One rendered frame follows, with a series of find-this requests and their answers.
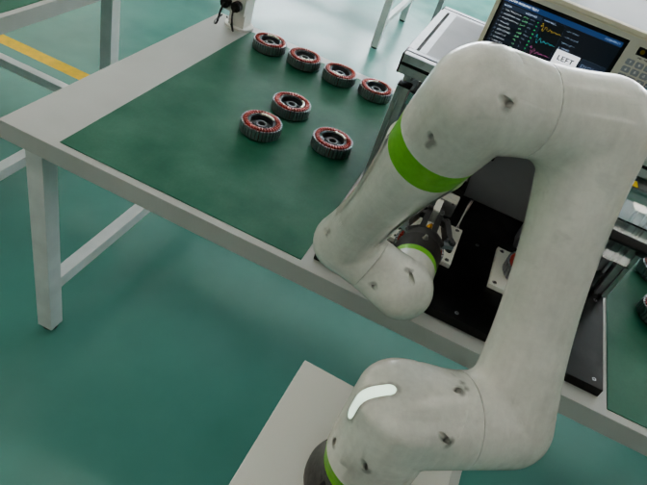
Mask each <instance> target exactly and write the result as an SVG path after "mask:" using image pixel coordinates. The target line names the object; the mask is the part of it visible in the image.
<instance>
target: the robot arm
mask: <svg viewBox="0 0 647 485"><path fill-rule="evenodd" d="M498 156H499V157H513V158H523V159H528V160H530V161H531V162H532V163H533V164H534V167H535V172H534V176H533V181H532V186H531V195H530V199H529V204H528V208H527V212H526V216H525V220H524V224H523V228H522V232H521V236H520V240H519V242H518V246H517V250H516V253H515V257H514V260H513V264H512V267H511V270H510V274H509V276H508V279H507V282H506V285H505V290H504V293H503V296H502V299H501V302H500V305H499V308H498V311H497V314H496V316H495V318H494V321H493V323H492V326H491V329H490V331H489V334H488V336H487V339H486V341H485V344H484V346H483V348H482V351H481V353H480V356H479V358H478V361H477V363H476V364H475V365H474V366H473V367H472V368H470V369H468V370H452V369H446V368H441V367H438V366H434V365H431V364H427V363H424V362H418V361H415V360H410V359H404V358H386V359H382V360H379V361H377V362H375V363H373V364H371V365H370V366H368V367H367V368H366V369H365V370H364V371H363V373H362V374H361V376H360V377H359V379H358V381H357V383H356V384H355V386H354V388H353V390H352V391H351V393H350V395H349V398H348V400H347V401H346V403H345V405H344V407H343V409H342V411H341V413H340V414H339V416H338V418H337V420H336V422H335V423H334V425H333V427H332V429H331V430H330V433H329V435H328V438H327V439H326V440H324V441H323V442H321V443H320V444H318V445H317V446H316V447H315V448H314V450H313V451H312V453H311V454H310V456H309V458H308V461H307V463H306V466H305V469H304V475H303V485H411V483H412V482H413V481H414V479H415V478H416V477H417V476H418V474H419V473H420V472H423V471H513V470H521V469H523V468H526V467H528V466H531V465H532V464H534V463H536V462H537V461H538V460H539V459H541V458H542V457H543V456H544V454H545V453H546V452H547V450H548V449H549V447H550V445H551V443H552V440H553V438H554V434H555V428H556V415H557V411H558V405H559V401H560V396H561V390H562V385H563V381H564V376H565V373H566V369H567V365H568V360H569V356H570V353H571V349H572V345H573V342H574V339H575V335H576V332H577V328H578V325H579V321H580V318H581V315H582V309H583V306H584V303H585V301H586V298H587V295H588V292H589V289H590V286H591V284H592V281H593V278H594V275H595V272H596V270H597V267H598V265H599V263H600V260H601V257H602V255H603V252H604V250H605V247H606V245H607V242H608V238H609V236H610V234H611V231H612V229H613V226H614V224H615V222H616V220H617V218H618V216H619V214H620V211H621V209H622V207H623V205H624V203H625V200H626V198H627V196H628V194H629V192H630V190H631V188H632V185H633V183H634V180H635V178H636V176H637V174H638V173H639V172H640V170H641V168H642V166H643V164H644V162H645V160H646V158H647V90H646V89H645V88H644V87H643V86H641V85H640V84H639V83H638V82H636V81H634V80H633V79H631V78H628V77H626V76H623V75H619V74H615V73H606V72H599V71H592V70H586V69H581V68H576V67H572V66H568V65H564V64H556V63H552V62H548V61H545V60H542V59H540V58H537V57H534V56H533V55H530V54H527V53H524V52H522V51H519V50H516V49H514V48H511V47H508V46H506V45H503V44H500V43H497V42H492V41H475V42H470V43H466V44H464V45H461V46H459V47H457V48H455V49H454V50H452V51H451V52H449V53H448V54H447V55H445V56H444V57H443V58H442V59H441V60H440V61H439V62H438V63H437V65H436V66H435V67H434V68H433V69H432V70H431V72H430V73H429V74H428V76H427V77H426V79H425V80H424V82H423V83H422V84H421V86H420V87H419V89H418V90H417V91H416V93H415V94H414V96H413V97H412V99H411V100H410V102H409V103H408V105H407V106H406V108H405V109H404V111H403V112H402V114H401V116H400V117H399V119H398V120H397V121H395V122H394V123H393V124H392V125H391V126H390V128H389V130H388V132H387V134H386V136H385V138H384V141H383V143H382V145H381V146H380V148H379V150H378V151H377V153H376V155H375V158H374V160H373V161H372V163H371V165H370V166H369V168H368V170H367V171H366V173H365V174H364V176H363V177H362V179H361V180H360V181H359V183H358V184H357V185H356V187H355V188H354V189H353V191H352V192H351V193H350V194H349V196H348V197H347V198H346V199H345V200H344V201H343V202H342V203H341V204H340V206H338V207H337V208H336V209H335V210H334V211H333V212H332V213H331V214H329V215H328V216H327V217H325V218H324V219H323V220H322V221H321V222H320V223H319V225H318V227H317V228H316V231H315V233H314V238H313V246H314V251H315V254H316V256H317V258H318V259H319V261H320V262H321V263H322V264H323V265H324V266H325V267H326V268H328V269H330V270H331V271H333V272H334V273H336V274H337V275H339V276H340V277H342V278H343V279H345V280H346V281H347V282H349V283H350V284H351V285H353V287H354V288H355V289H357V290H358V291H359V292H361V293H362V294H363V295H365V296H366V298H368V299H369V300H370V301H371V302H372V303H373V304H374V305H375V307H376V308H377V309H378V310H379V311H380V312H381V313H382V314H383V315H385V316H387V317H388V318H391V319H397V320H408V319H414V318H416V317H418V316H419V315H420V314H422V313H423V312H424V311H425V310H426V309H427V307H428V306H429V304H430V302H431V300H432V298H433V279H434V276H435V273H436V271H437V269H438V266H439V263H440V260H441V250H442V249H445V250H446V251H447V252H448V253H452V251H453V248H454V246H455V244H456V242H455V241H454V239H453V233H452V227H451V221H450V220H449V219H447V218H446V219H444V218H443V215H444V214H445V211H443V210H441V208H442V205H443V203H444V200H443V199H441V198H442V197H443V196H445V195H447V194H449V193H450V192H452V191H455V190H457V189H458V188H459V187H461V186H462V185H463V183H464V182H465V180H466V179H467V178H469V177H470V176H471V175H473V174H474V173H475V172H477V171H478V170H479V169H481V168H482V167H483V166H485V165H486V164H488V163H489V162H490V161H491V160H493V159H494V158H495V157H498ZM435 201H436V203H435V205H434V206H431V205H430V204H432V203H433V202H435ZM427 206H428V208H427V210H425V208H426V207H427ZM420 217H422V218H423V219H422V221H421V224H417V225H411V224H412V223H414V222H415V221H417V220H418V219H419V218H420ZM428 221H431V222H432V223H433V225H432V228H431V229H430V228H428V227H427V222H428ZM439 226H441V235H442V239H441V238H440V236H439V235H438V233H437V231H438V229H439ZM398 229H399V230H400V229H402V230H403V231H404V232H403V235H402V236H401V237H400V238H399V239H398V240H397V242H396V244H395V245H393V244H391V243H390V242H388V241H387V240H388V238H390V237H391V236H392V235H393V234H394V233H395V232H396V231H397V230H398Z"/></svg>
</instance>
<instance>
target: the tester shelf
mask: <svg viewBox="0 0 647 485"><path fill-rule="evenodd" d="M484 25H485V22H483V21H480V20H478V19H476V18H473V17H471V16H469V15H467V14H464V13H461V12H458V11H456V10H453V9H451V8H449V7H446V6H445V7H444V8H443V9H442V10H441V11H440V12H439V13H438V14H437V15H436V16H435V17H434V18H433V19H432V20H431V21H430V23H429V24H428V25H427V26H426V28H425V29H424V30H423V32H422V33H421V34H420V35H418V36H417V37H416V38H415V40H414V41H413V42H412V43H411V44H410V45H409V46H408V47H407V48H406V49H405V51H404V52H403V53H402V56H401V60H400V63H399V65H398V68H397V72H399V73H401V74H404V75H406V76H408V77H411V78H413V79H415V80H418V81H420V82H422V83H423V82H424V80H425V79H426V77H427V76H428V74H429V73H430V72H431V70H432V69H433V68H434V67H435V66H436V65H437V63H438V62H439V61H440V60H441V59H442V58H443V57H444V56H445V55H447V54H448V53H449V52H451V51H452V50H454V49H455V48H457V47H459V46H461V45H464V44H466V43H470V42H475V41H478V39H479V36H480V34H481V32H482V29H483V27H484ZM637 176H639V177H641V178H644V179H646V180H647V158H646V160H645V162H644V164H643V166H642V168H641V170H640V172H639V173H638V174H637Z"/></svg>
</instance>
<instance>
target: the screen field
mask: <svg viewBox="0 0 647 485"><path fill-rule="evenodd" d="M551 62H552V63H556V64H564V65H568V66H572V67H576V68H581V69H586V70H592V71H599V72H605V70H606V69H605V68H604V67H601V66H599V65H597V64H594V63H591V62H589V61H587V60H584V59H582V58H579V57H577V56H574V55H572V54H570V53H567V52H565V51H562V50H560V49H557V50H556V52H555V54H554V55H553V57H552V59H551Z"/></svg>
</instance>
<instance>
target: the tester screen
mask: <svg viewBox="0 0 647 485"><path fill-rule="evenodd" d="M485 41H492V42H497V43H500V44H503V45H506V46H508V47H511V48H514V49H516V50H519V51H522V52H524V53H527V54H530V55H533V56H534V57H537V58H540V59H542V60H545V61H548V62H550V61H551V59H552V57H553V55H554V54H555V52H556V50H557V49H560V50H562V51H565V52H567V53H570V54H572V55H574V56H577V57H579V58H582V59H584V60H587V61H589V62H591V63H594V64H597V65H599V66H601V67H604V68H605V69H606V70H605V72H606V71H607V70H608V68H609V66H610V64H611V63H612V61H613V59H614V58H615V56H616V55H617V53H618V51H619V50H620V48H621V47H622V45H623V43H624V42H622V41H619V40H617V39H614V38H610V37H608V36H605V35H603V34H601V33H598V32H596V31H593V30H591V29H588V28H586V27H583V26H582V25H579V24H577V23H574V22H572V21H570V20H567V19H565V18H562V17H560V16H557V15H555V14H552V13H548V12H546V11H543V10H541V9H539V8H536V7H535V6H532V5H530V4H527V3H525V2H522V1H520V0H504V2H503V4H502V6H501V8H500V10H499V12H498V15H497V17H496V19H495V21H494V23H493V25H492V27H491V30H490V32H489V34H488V36H487V38H486V40H485Z"/></svg>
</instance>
